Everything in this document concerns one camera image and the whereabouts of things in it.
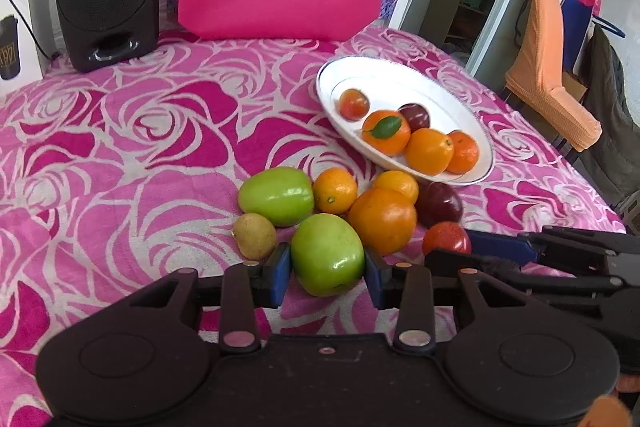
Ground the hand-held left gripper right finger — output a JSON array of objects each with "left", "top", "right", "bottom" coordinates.
[{"left": 364, "top": 248, "right": 543, "bottom": 354}]

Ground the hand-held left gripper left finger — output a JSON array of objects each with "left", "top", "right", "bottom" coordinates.
[{"left": 112, "top": 243, "right": 292, "bottom": 354}]

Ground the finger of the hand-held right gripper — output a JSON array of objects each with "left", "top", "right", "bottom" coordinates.
[
  {"left": 467, "top": 226, "right": 640, "bottom": 279},
  {"left": 425, "top": 249, "right": 640, "bottom": 297}
]

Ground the red tomato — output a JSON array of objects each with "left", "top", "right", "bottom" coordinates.
[{"left": 422, "top": 222, "right": 472, "bottom": 256}]

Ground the green apple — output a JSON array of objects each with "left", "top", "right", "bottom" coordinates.
[
  {"left": 238, "top": 167, "right": 315, "bottom": 228},
  {"left": 290, "top": 213, "right": 366, "bottom": 298}
]

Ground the tangerine with green leaf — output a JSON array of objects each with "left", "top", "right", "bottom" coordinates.
[{"left": 361, "top": 109, "right": 412, "bottom": 156}]

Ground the dark purple plum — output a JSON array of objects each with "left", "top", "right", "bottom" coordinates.
[
  {"left": 397, "top": 103, "right": 431, "bottom": 132},
  {"left": 415, "top": 181, "right": 463, "bottom": 230}
]

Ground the red-green tomato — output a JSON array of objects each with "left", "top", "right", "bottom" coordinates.
[{"left": 338, "top": 88, "right": 371, "bottom": 122}]

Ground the white plate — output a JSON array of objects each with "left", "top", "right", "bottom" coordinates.
[{"left": 316, "top": 55, "right": 496, "bottom": 186}]

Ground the person's right hand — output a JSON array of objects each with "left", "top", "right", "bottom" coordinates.
[{"left": 582, "top": 394, "right": 634, "bottom": 427}]

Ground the small brown fruit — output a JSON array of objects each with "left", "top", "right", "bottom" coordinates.
[{"left": 231, "top": 213, "right": 277, "bottom": 259}]

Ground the large orange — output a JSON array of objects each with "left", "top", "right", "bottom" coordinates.
[{"left": 348, "top": 187, "right": 418, "bottom": 257}]

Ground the small orange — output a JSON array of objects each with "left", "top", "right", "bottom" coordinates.
[
  {"left": 313, "top": 168, "right": 359, "bottom": 215},
  {"left": 372, "top": 170, "right": 420, "bottom": 204}
]

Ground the dark jacket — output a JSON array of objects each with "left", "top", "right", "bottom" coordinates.
[{"left": 575, "top": 24, "right": 640, "bottom": 212}]

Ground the small cardboard box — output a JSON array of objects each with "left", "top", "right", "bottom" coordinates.
[{"left": 562, "top": 72, "right": 589, "bottom": 102}]

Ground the orange covered chair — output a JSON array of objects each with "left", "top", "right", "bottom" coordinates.
[{"left": 504, "top": 0, "right": 603, "bottom": 152}]

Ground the pink floral tablecloth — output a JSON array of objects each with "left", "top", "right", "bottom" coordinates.
[{"left": 0, "top": 26, "right": 628, "bottom": 427}]

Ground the blue bag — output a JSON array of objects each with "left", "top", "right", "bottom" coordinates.
[{"left": 560, "top": 0, "right": 626, "bottom": 72}]

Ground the white box with cup print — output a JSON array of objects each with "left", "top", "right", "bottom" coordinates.
[{"left": 0, "top": 0, "right": 57, "bottom": 95}]

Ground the black cable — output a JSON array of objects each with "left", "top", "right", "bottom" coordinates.
[{"left": 4, "top": 0, "right": 63, "bottom": 60}]

